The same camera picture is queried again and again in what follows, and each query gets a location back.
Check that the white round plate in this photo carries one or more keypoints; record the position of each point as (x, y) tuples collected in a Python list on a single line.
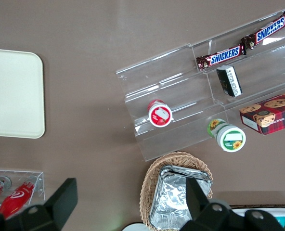
[(135, 227)]

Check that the red lid yogurt cup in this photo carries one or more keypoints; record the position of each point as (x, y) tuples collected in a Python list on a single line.
[(159, 114)]

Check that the green sunflower yogurt cup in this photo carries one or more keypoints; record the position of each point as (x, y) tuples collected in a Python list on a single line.
[(229, 137)]

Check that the red plaid cookie box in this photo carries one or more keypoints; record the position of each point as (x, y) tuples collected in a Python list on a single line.
[(272, 113)]

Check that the clear acrylic tiered display stand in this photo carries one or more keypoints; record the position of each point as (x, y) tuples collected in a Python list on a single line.
[(181, 96)]

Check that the woven wicker basket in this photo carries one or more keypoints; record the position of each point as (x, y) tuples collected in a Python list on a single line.
[(149, 183)]

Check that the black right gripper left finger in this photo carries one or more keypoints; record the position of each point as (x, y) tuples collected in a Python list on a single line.
[(65, 197)]

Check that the Snickers chocolate bar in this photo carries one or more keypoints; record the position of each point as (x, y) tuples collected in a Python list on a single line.
[(220, 57), (267, 30)]

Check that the clear acrylic bottle box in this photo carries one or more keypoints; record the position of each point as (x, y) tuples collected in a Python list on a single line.
[(36, 180)]

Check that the small black chocolate pack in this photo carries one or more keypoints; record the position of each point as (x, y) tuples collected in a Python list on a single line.
[(229, 80)]

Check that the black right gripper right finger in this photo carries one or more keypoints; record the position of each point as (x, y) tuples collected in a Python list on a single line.
[(194, 197)]

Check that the cream plastic tray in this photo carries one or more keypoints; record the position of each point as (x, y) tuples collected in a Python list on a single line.
[(15, 93)]

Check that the foil wrapped sandwich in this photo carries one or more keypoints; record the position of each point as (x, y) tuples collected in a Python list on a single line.
[(198, 174), (172, 199)]

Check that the white snack bin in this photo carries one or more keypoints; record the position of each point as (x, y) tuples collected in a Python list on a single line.
[(284, 216)]

